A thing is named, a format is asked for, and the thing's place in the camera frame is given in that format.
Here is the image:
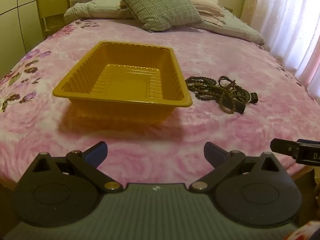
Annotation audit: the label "beige curtain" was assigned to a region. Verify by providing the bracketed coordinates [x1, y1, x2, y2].
[240, 0, 263, 34]

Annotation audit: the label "yellow plastic tray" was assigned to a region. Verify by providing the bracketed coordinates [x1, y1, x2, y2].
[52, 41, 193, 125]

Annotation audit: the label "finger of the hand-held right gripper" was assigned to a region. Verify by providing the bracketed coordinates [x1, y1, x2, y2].
[271, 138, 300, 159]
[297, 139, 320, 146]

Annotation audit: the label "red white patterned cloth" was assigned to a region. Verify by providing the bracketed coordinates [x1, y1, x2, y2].
[287, 221, 320, 240]

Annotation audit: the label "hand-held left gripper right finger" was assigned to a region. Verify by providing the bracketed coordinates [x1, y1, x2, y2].
[189, 142, 284, 193]

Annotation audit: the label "pale striped quilt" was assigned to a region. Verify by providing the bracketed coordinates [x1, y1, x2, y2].
[64, 0, 266, 46]

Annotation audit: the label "brown wooden bead necklace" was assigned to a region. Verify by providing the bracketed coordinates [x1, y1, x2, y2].
[185, 76, 250, 114]

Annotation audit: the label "wooden chair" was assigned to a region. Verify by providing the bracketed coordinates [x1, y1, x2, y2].
[34, 0, 72, 40]

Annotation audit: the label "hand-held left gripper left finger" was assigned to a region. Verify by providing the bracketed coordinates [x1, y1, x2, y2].
[30, 141, 123, 193]

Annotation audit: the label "cream panel wardrobe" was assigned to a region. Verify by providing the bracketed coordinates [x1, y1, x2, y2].
[0, 0, 47, 80]

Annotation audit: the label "black accessories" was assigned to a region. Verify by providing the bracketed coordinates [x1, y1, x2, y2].
[222, 93, 260, 115]

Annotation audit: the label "pink pillow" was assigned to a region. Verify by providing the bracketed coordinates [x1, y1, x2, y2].
[184, 0, 227, 27]

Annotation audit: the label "grey checked cushion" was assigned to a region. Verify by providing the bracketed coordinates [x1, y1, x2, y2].
[114, 0, 202, 32]

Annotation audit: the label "dark braided cord bracelet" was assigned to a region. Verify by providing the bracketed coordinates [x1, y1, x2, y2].
[218, 76, 238, 90]

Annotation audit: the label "pink floral blanket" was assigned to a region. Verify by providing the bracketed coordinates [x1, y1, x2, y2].
[0, 17, 320, 188]

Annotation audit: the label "wooden bed frame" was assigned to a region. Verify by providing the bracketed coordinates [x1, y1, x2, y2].
[290, 166, 317, 182]

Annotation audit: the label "white lace curtain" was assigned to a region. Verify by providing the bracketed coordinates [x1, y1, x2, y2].
[251, 0, 320, 87]

